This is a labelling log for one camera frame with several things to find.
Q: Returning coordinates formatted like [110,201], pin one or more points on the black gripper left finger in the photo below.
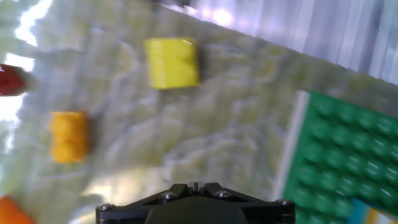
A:
[130,213]

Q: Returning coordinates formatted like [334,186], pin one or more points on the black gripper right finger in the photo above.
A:
[267,213]

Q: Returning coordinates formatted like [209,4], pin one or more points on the teal four-stud block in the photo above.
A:
[358,213]

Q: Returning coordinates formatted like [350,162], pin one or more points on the yellow-orange two-stud block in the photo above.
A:
[70,137]

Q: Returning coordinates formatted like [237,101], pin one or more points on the yellow-orange four-stud block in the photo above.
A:
[372,217]

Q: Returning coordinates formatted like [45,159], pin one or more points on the green studded baseplate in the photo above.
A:
[342,149]

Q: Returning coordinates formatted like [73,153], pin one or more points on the orange chunky block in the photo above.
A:
[11,213]

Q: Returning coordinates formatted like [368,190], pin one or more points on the lime yellow square block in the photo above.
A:
[172,63]

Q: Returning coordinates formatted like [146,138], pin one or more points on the dark red block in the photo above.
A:
[11,80]

